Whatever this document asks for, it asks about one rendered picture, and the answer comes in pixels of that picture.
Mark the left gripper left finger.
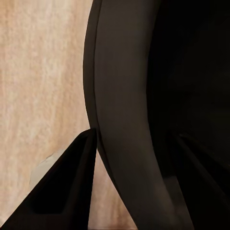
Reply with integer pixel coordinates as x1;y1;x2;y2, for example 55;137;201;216
0;127;97;230

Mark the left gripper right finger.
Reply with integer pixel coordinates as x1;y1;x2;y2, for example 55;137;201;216
165;127;230;230

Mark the pillar candle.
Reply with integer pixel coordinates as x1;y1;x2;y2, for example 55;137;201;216
29;147;67;192

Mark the cauldron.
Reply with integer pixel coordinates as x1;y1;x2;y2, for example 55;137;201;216
83;0;230;230

